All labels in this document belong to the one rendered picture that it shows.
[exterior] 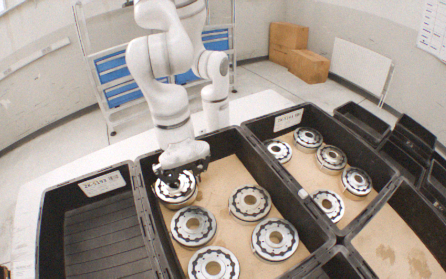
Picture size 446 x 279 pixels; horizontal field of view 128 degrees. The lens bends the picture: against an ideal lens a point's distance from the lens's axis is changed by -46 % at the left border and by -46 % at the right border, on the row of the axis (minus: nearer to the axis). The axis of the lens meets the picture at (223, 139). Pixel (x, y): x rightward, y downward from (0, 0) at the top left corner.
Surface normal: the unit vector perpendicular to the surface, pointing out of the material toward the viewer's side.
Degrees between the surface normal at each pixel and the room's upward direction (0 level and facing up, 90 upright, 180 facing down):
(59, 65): 90
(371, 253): 0
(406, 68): 90
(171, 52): 75
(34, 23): 90
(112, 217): 0
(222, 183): 0
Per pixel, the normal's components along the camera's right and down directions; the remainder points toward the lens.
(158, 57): 0.26, 0.43
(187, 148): -0.07, -0.81
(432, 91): -0.86, 0.36
